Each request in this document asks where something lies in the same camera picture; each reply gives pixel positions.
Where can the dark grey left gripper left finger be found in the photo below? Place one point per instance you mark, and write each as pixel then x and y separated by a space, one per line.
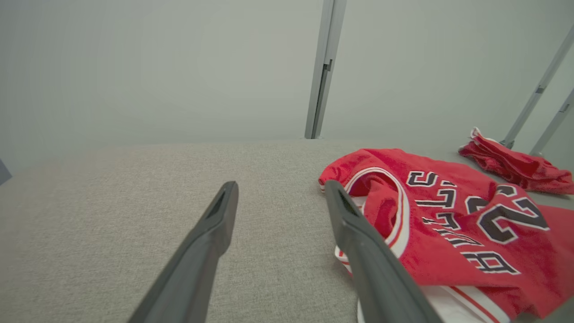
pixel 197 264

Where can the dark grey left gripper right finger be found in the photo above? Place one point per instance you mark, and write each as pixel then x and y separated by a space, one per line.
pixel 376 276

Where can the red white basketball jersey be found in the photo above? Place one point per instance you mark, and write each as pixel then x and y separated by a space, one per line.
pixel 448 260

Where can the red white-trimmed shorts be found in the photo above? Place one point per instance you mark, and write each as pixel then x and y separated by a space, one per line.
pixel 515 168

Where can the thin grey metal bar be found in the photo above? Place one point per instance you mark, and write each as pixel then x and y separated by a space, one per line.
pixel 536 94
pixel 554 123

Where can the grey metal partition post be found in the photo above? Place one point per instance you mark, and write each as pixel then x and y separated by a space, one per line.
pixel 325 67

